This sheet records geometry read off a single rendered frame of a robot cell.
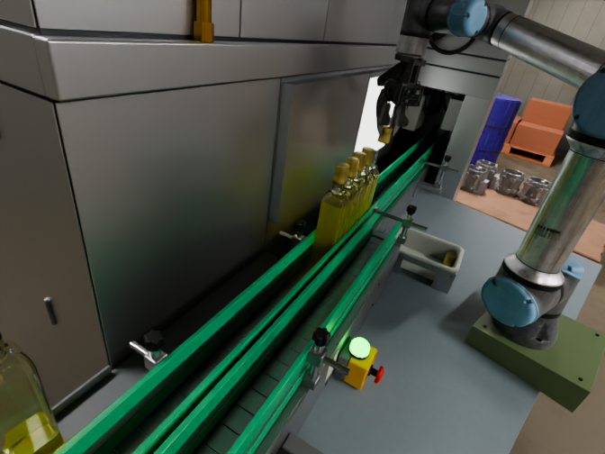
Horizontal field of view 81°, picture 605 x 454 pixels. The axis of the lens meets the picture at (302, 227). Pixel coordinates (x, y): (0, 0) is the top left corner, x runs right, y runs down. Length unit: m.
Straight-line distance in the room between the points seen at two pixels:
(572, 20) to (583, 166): 7.01
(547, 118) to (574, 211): 6.12
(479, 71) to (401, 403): 1.42
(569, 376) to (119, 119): 1.04
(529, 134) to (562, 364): 5.60
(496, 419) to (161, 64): 0.93
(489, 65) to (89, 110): 1.61
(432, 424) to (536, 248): 0.42
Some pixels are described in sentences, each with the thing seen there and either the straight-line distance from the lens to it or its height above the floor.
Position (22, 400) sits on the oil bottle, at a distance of 0.55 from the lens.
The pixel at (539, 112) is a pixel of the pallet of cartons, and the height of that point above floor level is 0.65.
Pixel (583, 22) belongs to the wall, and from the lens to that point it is 7.73.
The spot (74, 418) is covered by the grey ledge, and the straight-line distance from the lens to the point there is 0.70.
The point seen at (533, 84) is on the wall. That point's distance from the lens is 7.80.
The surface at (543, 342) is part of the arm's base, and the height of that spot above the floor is 0.84.
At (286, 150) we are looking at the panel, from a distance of 0.84.
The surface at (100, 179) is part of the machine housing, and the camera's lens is 0.54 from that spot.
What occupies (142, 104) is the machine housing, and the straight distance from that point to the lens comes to 0.56.
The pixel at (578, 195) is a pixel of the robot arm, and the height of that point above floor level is 1.24.
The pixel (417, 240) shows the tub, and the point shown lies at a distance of 1.36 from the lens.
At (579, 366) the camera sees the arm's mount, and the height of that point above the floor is 0.82.
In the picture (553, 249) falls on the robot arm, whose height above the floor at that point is 1.12.
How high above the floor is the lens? 1.45
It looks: 30 degrees down
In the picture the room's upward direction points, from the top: 9 degrees clockwise
